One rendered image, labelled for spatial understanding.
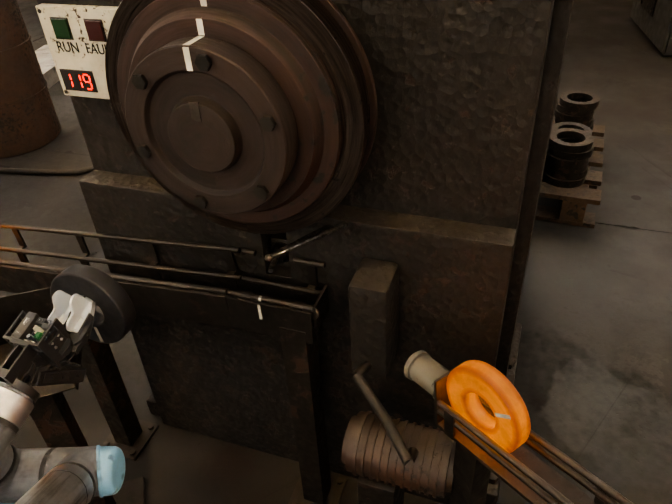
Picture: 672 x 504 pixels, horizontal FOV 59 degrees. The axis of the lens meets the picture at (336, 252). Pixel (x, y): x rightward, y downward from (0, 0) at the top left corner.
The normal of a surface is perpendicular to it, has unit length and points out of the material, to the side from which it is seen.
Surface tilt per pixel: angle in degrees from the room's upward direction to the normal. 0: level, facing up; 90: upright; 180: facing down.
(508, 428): 90
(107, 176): 0
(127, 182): 0
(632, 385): 0
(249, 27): 37
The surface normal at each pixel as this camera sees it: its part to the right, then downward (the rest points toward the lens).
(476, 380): -0.81, 0.37
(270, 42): 0.34, -0.22
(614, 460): -0.05, -0.80
